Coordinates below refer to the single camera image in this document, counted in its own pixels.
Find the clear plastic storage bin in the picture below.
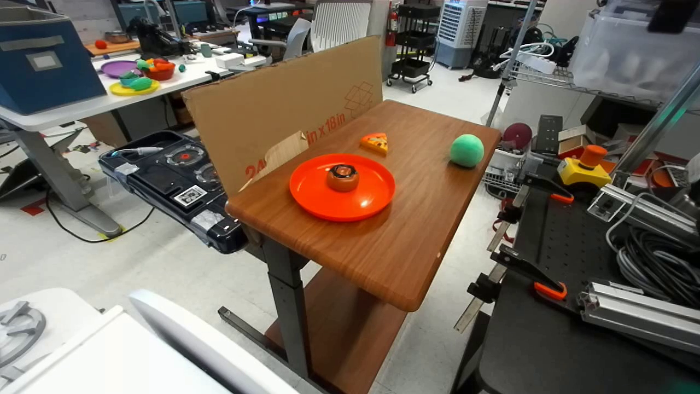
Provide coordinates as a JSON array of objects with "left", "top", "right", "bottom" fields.
[{"left": 569, "top": 0, "right": 700, "bottom": 106}]

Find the blue storage box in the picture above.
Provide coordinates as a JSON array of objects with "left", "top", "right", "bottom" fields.
[{"left": 0, "top": 7, "right": 110, "bottom": 117}]

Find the grey cable bundle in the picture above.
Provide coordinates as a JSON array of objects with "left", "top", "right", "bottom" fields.
[{"left": 603, "top": 216, "right": 700, "bottom": 309}]

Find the white work table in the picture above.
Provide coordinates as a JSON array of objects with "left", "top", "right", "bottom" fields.
[{"left": 0, "top": 44, "right": 253, "bottom": 236}]

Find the grey metal desk frame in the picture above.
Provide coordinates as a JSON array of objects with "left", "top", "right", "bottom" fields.
[{"left": 217, "top": 236, "right": 325, "bottom": 394}]

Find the black floor cable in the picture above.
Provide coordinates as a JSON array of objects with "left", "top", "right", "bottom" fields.
[{"left": 42, "top": 190, "right": 157, "bottom": 245}]

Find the black case with stickers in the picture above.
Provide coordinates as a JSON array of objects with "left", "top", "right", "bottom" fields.
[{"left": 95, "top": 130, "right": 249, "bottom": 256}]

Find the white air cooler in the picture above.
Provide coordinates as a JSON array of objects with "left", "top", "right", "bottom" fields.
[{"left": 432, "top": 0, "right": 489, "bottom": 73}]

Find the green toy vegetable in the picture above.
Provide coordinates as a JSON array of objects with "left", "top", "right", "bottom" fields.
[{"left": 118, "top": 73, "right": 156, "bottom": 95}]

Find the chocolate glazed toy donut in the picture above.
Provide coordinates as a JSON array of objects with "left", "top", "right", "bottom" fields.
[{"left": 323, "top": 161, "right": 360, "bottom": 194}]

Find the red toy bowl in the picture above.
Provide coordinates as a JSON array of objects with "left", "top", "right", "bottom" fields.
[{"left": 144, "top": 57, "right": 179, "bottom": 83}]

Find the purple toy plate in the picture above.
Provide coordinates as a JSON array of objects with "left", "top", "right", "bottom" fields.
[{"left": 99, "top": 57, "right": 140, "bottom": 82}]

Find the short aluminium extrusion bracket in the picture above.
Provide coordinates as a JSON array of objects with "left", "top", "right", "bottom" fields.
[{"left": 585, "top": 181, "right": 700, "bottom": 248}]

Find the black optical breadboard table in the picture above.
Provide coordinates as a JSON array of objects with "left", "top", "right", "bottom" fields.
[{"left": 449, "top": 184, "right": 700, "bottom": 394}]

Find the toy pizza slice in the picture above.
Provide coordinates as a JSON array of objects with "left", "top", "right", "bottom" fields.
[{"left": 357, "top": 132, "right": 391, "bottom": 157}]

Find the green foam ball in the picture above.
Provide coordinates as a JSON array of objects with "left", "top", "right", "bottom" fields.
[{"left": 445, "top": 132, "right": 488, "bottom": 171}]

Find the dark red ball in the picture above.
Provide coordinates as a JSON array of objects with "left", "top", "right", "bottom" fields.
[{"left": 500, "top": 120, "right": 536, "bottom": 154}]

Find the yellow hand tool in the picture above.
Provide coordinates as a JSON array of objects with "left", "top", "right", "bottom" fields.
[{"left": 555, "top": 156, "right": 613, "bottom": 190}]

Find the brown cardboard panel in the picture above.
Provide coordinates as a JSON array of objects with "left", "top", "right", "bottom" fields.
[{"left": 179, "top": 36, "right": 386, "bottom": 200}]

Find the long aluminium extrusion bar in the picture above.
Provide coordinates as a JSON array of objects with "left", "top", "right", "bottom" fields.
[{"left": 577, "top": 280, "right": 700, "bottom": 356}]

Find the orange handled clamp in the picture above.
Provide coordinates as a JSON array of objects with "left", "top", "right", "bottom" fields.
[{"left": 489, "top": 248, "right": 571, "bottom": 307}]

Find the yellow toy plate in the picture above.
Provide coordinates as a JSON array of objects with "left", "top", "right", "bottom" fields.
[{"left": 107, "top": 77, "right": 162, "bottom": 99}]

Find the orange plastic plate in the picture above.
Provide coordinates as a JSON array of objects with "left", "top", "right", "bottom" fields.
[{"left": 287, "top": 152, "right": 398, "bottom": 225}]

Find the black utility cart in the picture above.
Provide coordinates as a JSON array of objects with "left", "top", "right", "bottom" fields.
[{"left": 382, "top": 0, "right": 443, "bottom": 97}]

